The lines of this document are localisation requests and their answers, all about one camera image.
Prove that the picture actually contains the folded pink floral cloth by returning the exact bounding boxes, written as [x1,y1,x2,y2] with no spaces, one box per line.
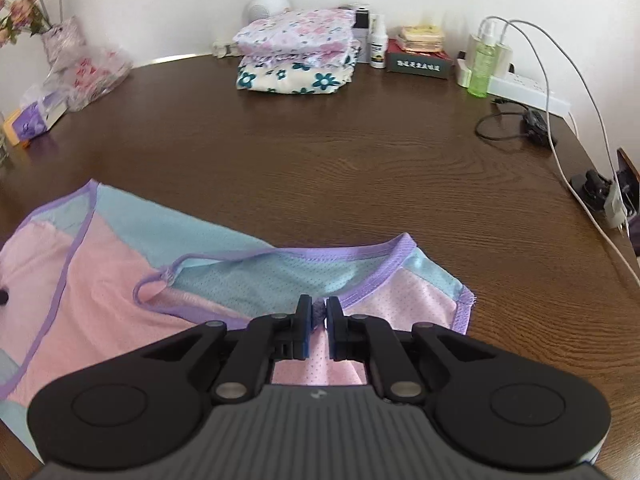
[233,7,357,68]

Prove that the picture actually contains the folded white teal-flower cloth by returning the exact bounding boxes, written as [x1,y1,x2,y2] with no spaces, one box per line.
[236,50,362,96]

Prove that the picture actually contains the white round desk fan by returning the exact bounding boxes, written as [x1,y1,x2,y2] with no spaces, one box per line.
[245,0,292,28]

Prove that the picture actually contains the pastel pink blue garment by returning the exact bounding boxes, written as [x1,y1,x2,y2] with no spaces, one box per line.
[0,178,476,463]

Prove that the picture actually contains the white charger adapter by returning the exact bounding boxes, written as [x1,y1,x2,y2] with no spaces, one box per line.
[467,32,516,66]

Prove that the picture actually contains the smartphone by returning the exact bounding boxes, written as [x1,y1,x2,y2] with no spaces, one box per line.
[616,147,640,256]

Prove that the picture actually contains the black phone stand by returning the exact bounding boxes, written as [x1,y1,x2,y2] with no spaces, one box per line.
[570,170,615,213]

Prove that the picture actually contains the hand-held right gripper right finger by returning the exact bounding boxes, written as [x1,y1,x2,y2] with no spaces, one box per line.
[326,296,501,406]

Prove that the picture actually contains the clear red-print plastic bag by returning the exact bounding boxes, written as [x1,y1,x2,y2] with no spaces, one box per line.
[47,45,133,111]

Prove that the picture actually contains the yellow pink snack packets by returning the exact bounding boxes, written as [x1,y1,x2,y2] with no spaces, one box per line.
[399,24,446,53]

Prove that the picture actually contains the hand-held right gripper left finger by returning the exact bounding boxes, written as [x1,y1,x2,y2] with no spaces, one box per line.
[135,294,313,406]

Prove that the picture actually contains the black cable with device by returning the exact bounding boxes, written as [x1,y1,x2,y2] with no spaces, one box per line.
[475,95,556,148]

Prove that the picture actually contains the artificial rose bouquet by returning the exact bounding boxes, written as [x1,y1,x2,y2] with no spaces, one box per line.
[0,0,71,48]

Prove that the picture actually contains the yellow box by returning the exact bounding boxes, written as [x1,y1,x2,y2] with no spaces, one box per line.
[1,110,31,150]

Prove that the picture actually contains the white spray bottle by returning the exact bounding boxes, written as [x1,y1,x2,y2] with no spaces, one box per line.
[369,14,388,70]

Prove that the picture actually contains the white phone charging cable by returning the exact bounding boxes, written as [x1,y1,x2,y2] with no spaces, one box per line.
[502,19,632,235]

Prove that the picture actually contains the small black white box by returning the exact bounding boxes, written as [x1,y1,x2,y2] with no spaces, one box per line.
[350,4,373,51]

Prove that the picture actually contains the patterned flower vase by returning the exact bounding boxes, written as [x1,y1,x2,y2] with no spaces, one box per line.
[41,16,88,71]

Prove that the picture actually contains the purple tissue pack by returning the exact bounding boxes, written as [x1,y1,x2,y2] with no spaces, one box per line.
[2,85,68,143]

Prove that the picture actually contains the green liquid bottle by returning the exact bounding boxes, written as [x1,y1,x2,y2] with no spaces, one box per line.
[467,19,498,98]

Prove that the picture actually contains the long white cable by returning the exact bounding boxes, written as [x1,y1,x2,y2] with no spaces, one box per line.
[485,17,640,283]

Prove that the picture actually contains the white power strip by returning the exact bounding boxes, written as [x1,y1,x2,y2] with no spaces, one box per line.
[455,57,571,116]

